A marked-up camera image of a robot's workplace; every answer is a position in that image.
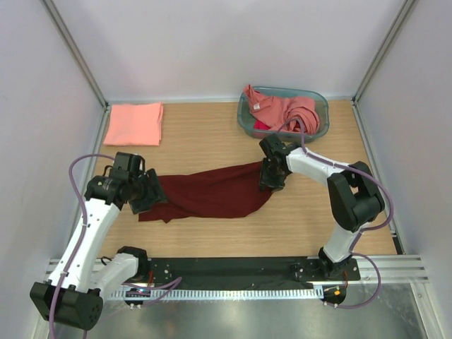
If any right aluminium corner post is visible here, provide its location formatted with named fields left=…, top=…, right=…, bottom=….
left=352, top=0, right=418, bottom=106

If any teal plastic basket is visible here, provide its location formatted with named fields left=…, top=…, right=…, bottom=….
left=237, top=85, right=330, bottom=143

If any aluminium front rail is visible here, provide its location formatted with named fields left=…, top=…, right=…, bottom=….
left=42, top=254, right=430, bottom=287

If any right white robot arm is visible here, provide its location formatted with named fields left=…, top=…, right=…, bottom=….
left=259, top=134, right=385, bottom=280

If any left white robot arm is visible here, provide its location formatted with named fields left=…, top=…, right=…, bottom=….
left=30, top=169, right=166, bottom=338

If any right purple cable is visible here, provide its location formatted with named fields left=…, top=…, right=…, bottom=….
left=275, top=118, right=393, bottom=309

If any aluminium corner post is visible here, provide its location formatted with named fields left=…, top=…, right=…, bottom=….
left=40, top=0, right=108, bottom=110
left=352, top=0, right=418, bottom=106

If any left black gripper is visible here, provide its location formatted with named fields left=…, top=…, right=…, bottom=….
left=129, top=168, right=168, bottom=214

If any bright red t shirt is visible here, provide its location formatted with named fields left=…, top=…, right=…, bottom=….
left=254, top=120, right=270, bottom=131

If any folded salmon pink t shirt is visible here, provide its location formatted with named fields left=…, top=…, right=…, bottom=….
left=103, top=102, right=164, bottom=146

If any left aluminium corner post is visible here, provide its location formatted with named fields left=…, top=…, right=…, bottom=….
left=40, top=0, right=108, bottom=110

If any crumpled pink t shirt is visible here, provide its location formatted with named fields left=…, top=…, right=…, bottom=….
left=243, top=85, right=321, bottom=135

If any white slotted cable duct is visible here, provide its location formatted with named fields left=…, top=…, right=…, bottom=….
left=108, top=286, right=323, bottom=302

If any dark red t shirt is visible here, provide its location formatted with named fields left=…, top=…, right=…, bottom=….
left=138, top=162, right=273, bottom=223

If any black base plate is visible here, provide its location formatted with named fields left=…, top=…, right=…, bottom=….
left=149, top=256, right=361, bottom=290

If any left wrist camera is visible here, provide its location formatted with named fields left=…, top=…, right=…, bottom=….
left=110, top=152, right=145, bottom=178

